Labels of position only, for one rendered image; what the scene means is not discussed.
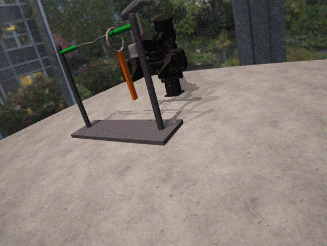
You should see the orange handle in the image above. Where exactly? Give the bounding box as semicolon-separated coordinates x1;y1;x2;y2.
106;27;138;100

